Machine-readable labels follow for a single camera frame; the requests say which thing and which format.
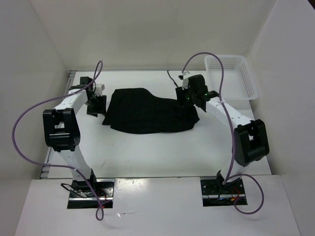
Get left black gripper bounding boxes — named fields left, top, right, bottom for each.
left=85, top=94, right=107, bottom=118

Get black shorts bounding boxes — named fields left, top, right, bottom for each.
left=102, top=76, right=200, bottom=134

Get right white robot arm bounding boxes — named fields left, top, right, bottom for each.
left=176, top=74, right=270, bottom=193

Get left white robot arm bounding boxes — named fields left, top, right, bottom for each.
left=43, top=77, right=107, bottom=197

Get white perforated plastic basket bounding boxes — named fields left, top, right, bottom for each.
left=204, top=55, right=258, bottom=101

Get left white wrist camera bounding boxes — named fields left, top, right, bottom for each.
left=94, top=84, right=105, bottom=96

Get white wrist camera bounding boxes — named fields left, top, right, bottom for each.
left=94, top=84, right=105, bottom=96
left=178, top=71, right=190, bottom=90

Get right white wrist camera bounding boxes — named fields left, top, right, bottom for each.
left=178, top=71, right=190, bottom=90

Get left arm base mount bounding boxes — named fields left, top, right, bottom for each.
left=60, top=179, right=115, bottom=209

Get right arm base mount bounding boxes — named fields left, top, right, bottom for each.
left=200, top=177, right=248, bottom=207

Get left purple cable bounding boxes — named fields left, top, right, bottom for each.
left=11, top=60, right=108, bottom=221

